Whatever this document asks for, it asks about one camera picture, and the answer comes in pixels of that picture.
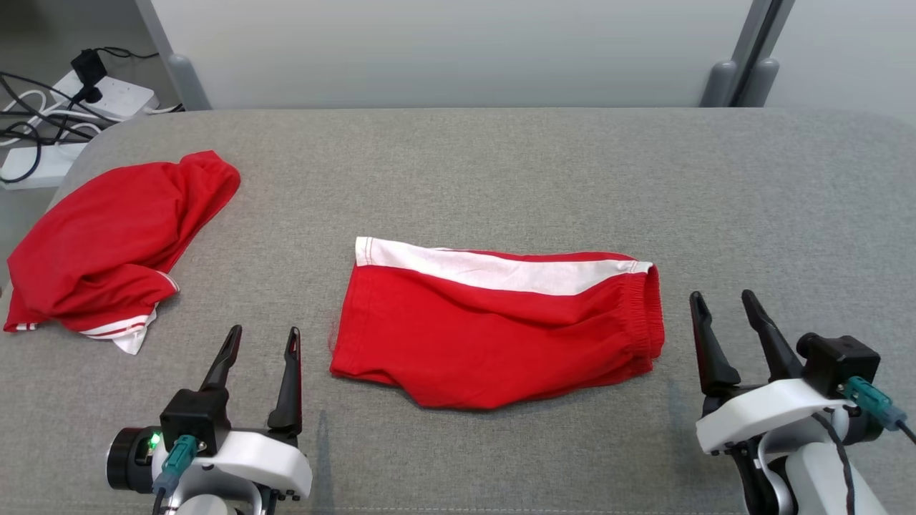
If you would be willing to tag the long white power strip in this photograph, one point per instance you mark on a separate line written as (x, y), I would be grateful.
(43, 168)

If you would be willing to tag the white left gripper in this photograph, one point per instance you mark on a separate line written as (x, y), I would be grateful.
(265, 461)

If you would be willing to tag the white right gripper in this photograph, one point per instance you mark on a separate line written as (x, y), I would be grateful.
(758, 411)

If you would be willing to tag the black power adapter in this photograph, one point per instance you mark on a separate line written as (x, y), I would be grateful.
(87, 64)

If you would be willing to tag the red shorts with white stripe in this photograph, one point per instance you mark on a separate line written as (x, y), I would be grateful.
(486, 336)

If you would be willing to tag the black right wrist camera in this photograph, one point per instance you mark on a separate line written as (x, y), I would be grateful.
(841, 361)

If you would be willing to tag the wide white partition panel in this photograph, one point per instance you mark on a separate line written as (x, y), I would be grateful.
(444, 50)

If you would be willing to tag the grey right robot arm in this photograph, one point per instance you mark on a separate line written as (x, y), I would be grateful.
(816, 479)

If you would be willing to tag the white power strip with adapter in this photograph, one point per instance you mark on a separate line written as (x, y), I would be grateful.
(122, 96)

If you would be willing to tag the red Bulls jersey shirt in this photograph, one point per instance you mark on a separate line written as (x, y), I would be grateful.
(107, 236)

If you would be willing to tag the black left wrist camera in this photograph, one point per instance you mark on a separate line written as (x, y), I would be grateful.
(193, 418)

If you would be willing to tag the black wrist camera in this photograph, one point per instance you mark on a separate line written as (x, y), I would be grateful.
(193, 418)
(841, 361)

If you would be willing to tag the grey partition post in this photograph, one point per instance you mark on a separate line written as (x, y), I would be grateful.
(762, 82)
(718, 86)
(189, 86)

